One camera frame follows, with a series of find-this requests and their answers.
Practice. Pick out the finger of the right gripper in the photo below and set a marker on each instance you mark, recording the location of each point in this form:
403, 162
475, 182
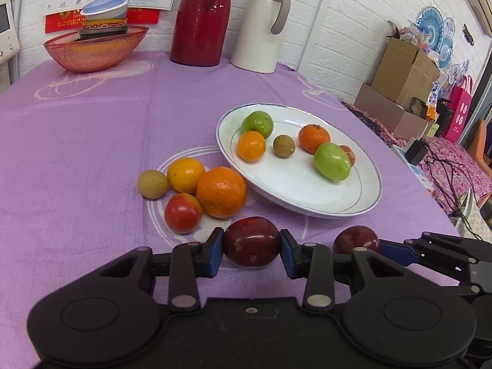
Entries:
403, 253

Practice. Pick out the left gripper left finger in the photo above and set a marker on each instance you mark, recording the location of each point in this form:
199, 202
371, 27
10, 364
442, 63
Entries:
184, 264

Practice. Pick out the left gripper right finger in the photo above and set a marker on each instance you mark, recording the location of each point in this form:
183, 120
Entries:
316, 263

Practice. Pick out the dark red apple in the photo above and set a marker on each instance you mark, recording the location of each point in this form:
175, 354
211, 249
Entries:
252, 242
356, 237

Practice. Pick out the red tomato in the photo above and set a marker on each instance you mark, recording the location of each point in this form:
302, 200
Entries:
183, 213

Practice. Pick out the small yellow orange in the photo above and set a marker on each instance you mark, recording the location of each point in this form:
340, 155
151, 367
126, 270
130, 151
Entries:
184, 173

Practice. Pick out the green apple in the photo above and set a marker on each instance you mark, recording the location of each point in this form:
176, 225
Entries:
332, 162
258, 121

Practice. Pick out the red-green peach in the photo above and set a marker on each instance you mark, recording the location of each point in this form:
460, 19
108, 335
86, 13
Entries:
350, 154

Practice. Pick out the brown longan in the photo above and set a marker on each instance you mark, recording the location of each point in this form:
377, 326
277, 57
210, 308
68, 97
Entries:
284, 146

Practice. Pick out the large orange with stem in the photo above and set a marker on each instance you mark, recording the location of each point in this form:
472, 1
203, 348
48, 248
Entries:
312, 136

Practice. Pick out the white porcelain plate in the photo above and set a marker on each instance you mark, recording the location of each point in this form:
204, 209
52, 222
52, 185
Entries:
294, 183

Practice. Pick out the brown longan fruit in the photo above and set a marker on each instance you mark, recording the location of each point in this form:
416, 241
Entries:
152, 184

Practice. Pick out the black power adapter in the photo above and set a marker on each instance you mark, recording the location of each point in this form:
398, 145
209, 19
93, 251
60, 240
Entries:
416, 152

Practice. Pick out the purple tablecloth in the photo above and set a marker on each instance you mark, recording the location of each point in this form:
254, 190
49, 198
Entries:
73, 146

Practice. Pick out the pink gift bag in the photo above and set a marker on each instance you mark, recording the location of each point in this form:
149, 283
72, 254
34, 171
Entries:
460, 102

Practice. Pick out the cardboard boxes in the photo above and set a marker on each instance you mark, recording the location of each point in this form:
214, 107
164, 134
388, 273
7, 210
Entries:
401, 85

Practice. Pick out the blue paper fans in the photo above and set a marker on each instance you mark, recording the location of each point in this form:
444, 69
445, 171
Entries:
440, 32

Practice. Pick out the white thermos jug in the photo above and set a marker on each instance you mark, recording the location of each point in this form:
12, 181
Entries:
261, 35

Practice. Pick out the orange glass bowl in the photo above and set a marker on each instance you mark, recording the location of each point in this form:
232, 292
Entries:
94, 54

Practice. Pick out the red thermos jug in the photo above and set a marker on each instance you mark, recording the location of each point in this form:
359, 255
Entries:
199, 32

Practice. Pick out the stack of small bowls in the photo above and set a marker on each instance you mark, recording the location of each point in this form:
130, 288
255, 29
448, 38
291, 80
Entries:
103, 18

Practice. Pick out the white machine with screen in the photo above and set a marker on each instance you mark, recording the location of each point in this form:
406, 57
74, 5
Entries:
10, 45

